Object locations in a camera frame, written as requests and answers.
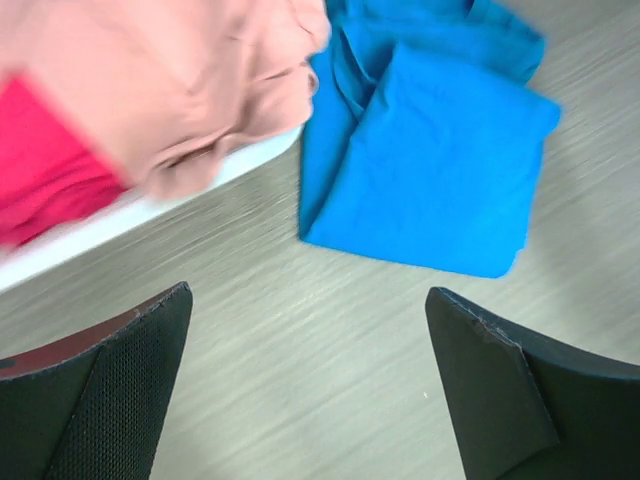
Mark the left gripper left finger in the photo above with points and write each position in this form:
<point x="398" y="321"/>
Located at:
<point x="92" y="405"/>

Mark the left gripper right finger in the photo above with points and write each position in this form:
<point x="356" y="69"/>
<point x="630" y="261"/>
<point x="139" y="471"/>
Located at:
<point x="526" y="406"/>

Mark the blue t shirt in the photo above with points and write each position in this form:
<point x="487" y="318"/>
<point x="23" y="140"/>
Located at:
<point x="426" y="141"/>

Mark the white plastic basket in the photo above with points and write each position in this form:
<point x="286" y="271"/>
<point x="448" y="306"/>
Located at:
<point x="130" y="211"/>

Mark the red t shirt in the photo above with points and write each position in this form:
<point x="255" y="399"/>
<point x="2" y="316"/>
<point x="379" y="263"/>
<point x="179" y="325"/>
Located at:
<point x="49" y="177"/>

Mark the pink t shirt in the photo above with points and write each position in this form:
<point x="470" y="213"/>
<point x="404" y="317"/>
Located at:
<point x="165" y="89"/>

